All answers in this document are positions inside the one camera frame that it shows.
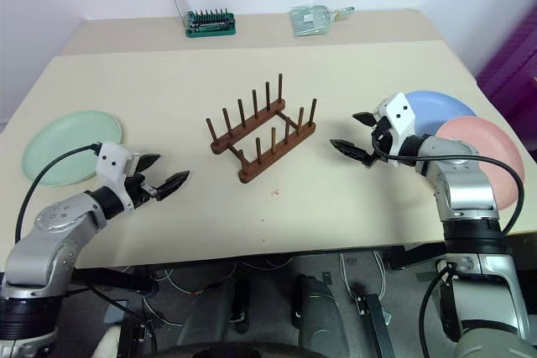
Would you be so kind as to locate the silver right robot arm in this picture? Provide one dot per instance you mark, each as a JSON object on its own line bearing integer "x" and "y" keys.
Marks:
{"x": 461, "y": 190}

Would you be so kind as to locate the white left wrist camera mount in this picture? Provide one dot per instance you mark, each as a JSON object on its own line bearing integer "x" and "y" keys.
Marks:
{"x": 111, "y": 161}

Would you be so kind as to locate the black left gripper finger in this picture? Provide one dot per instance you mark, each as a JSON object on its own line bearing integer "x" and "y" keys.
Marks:
{"x": 147, "y": 162}
{"x": 174, "y": 183}

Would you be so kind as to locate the black table frame bar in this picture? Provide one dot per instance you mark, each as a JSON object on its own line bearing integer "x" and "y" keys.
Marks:
{"x": 117, "y": 280}

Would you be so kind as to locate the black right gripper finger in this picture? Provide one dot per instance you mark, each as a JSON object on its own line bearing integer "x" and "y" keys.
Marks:
{"x": 350, "y": 148}
{"x": 367, "y": 118}

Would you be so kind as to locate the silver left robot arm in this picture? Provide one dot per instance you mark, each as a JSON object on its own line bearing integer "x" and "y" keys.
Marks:
{"x": 54, "y": 215}

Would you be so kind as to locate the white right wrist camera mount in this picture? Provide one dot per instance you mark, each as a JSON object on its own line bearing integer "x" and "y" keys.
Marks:
{"x": 398, "y": 115}

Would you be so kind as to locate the grey rounded shape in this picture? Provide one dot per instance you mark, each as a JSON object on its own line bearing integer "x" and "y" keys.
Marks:
{"x": 319, "y": 312}

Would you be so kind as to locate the black metal leg bar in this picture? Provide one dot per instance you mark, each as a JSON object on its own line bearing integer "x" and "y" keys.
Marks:
{"x": 373, "y": 316}

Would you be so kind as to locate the wooden dish rack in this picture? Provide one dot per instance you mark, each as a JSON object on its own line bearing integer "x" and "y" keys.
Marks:
{"x": 218, "y": 148}

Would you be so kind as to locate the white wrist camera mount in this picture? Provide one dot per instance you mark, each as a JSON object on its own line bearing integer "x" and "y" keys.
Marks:
{"x": 111, "y": 161}
{"x": 398, "y": 115}

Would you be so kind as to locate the purple furniture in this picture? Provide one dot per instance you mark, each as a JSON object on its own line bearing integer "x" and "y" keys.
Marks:
{"x": 516, "y": 60}

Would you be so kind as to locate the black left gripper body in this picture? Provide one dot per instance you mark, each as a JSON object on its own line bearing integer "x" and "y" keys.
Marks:
{"x": 138, "y": 188}

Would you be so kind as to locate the clear plastic bag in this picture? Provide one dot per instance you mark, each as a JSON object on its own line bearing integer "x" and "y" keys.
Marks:
{"x": 308, "y": 20}

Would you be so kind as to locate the blue plate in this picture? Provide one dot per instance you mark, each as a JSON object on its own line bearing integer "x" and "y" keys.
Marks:
{"x": 436, "y": 110}

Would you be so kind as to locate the green screwdriver bit set case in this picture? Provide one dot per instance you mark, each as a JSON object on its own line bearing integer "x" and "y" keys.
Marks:
{"x": 210, "y": 29}

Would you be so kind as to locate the green plate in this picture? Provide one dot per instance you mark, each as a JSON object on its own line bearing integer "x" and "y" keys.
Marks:
{"x": 63, "y": 140}

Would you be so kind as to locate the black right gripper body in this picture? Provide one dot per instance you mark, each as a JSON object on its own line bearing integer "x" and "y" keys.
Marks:
{"x": 382, "y": 142}

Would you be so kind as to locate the red plate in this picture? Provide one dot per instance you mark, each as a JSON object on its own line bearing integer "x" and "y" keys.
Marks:
{"x": 491, "y": 144}

